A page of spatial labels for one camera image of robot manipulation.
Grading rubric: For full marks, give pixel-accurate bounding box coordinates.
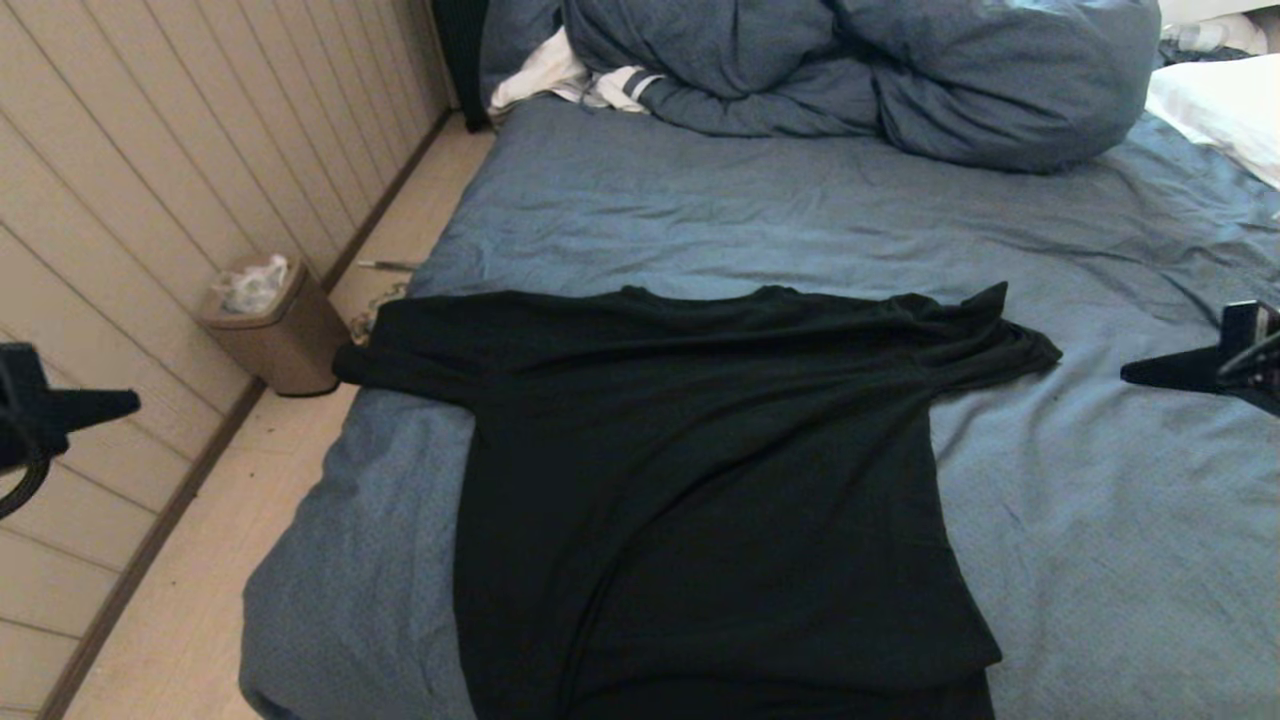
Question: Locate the black moon print T-shirt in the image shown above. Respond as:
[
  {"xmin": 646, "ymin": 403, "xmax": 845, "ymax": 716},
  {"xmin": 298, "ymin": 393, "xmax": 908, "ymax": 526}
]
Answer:
[{"xmin": 333, "ymin": 282, "xmax": 1063, "ymax": 720}]

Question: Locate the clear plastic bin liner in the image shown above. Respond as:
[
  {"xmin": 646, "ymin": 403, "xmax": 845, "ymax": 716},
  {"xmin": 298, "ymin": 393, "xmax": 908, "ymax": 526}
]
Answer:
[{"xmin": 213, "ymin": 255, "xmax": 293, "ymax": 316}]

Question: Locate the brown trash bin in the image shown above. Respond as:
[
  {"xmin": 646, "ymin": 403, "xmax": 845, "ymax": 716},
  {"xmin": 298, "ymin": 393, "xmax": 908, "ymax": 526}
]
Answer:
[{"xmin": 197, "ymin": 255, "xmax": 353, "ymax": 398}]

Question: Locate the white pillow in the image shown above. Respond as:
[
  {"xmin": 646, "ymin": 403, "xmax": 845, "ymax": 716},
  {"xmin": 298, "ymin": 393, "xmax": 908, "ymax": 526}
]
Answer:
[{"xmin": 1145, "ymin": 53, "xmax": 1280, "ymax": 191}]

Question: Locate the patterned item on floor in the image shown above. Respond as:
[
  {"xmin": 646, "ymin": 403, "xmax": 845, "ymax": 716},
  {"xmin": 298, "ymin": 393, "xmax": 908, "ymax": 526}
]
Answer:
[{"xmin": 350, "ymin": 283, "xmax": 411, "ymax": 346}]

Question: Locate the white crumpled bedding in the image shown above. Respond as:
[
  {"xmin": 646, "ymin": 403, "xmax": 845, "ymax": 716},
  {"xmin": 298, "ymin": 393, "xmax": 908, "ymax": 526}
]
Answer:
[{"xmin": 1158, "ymin": 0, "xmax": 1280, "ymax": 59}]

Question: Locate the crumpled blue duvet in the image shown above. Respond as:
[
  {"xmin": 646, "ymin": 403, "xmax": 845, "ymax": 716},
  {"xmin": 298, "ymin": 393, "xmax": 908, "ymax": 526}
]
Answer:
[{"xmin": 480, "ymin": 0, "xmax": 1163, "ymax": 174}]

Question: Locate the blue bed sheet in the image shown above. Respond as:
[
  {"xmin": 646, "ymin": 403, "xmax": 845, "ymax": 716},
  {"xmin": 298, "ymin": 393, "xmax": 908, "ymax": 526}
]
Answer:
[{"xmin": 238, "ymin": 95, "xmax": 1280, "ymax": 720}]

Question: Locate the black bedside furniture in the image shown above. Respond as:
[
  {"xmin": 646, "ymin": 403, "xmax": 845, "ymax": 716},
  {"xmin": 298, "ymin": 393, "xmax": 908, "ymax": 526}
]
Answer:
[{"xmin": 432, "ymin": 0, "xmax": 493, "ymax": 134}]

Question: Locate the white garment with blue stripes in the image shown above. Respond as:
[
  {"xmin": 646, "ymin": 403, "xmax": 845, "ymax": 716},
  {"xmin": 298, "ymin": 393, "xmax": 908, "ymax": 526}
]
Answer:
[{"xmin": 488, "ymin": 27, "xmax": 666, "ymax": 115}]

